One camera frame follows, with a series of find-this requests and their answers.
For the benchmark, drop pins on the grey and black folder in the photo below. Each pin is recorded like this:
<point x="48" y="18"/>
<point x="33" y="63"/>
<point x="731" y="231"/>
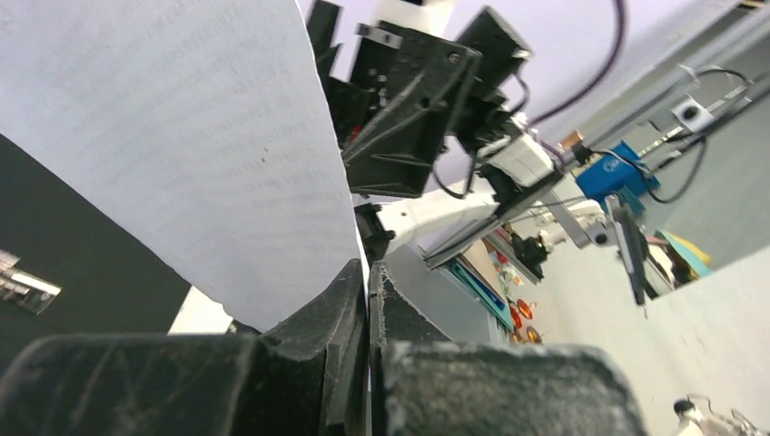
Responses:
<point x="110" y="283"/>

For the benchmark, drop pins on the aluminium frame rail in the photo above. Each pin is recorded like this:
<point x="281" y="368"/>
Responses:
<point x="586" y="225"/>

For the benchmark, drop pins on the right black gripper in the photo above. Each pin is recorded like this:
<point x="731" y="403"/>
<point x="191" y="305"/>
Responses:
<point x="409" y="90"/>

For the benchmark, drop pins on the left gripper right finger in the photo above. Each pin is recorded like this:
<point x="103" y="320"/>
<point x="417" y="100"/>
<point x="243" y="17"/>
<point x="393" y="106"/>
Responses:
<point x="423" y="383"/>

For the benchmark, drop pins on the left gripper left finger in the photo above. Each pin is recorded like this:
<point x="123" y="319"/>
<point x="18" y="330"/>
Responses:
<point x="306" y="376"/>

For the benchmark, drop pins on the blue box in background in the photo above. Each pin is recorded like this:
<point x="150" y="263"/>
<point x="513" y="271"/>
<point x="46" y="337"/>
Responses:
<point x="606" y="174"/>

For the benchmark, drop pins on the printed paper sheet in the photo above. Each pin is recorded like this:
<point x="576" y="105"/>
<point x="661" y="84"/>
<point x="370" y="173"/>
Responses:
<point x="200" y="127"/>

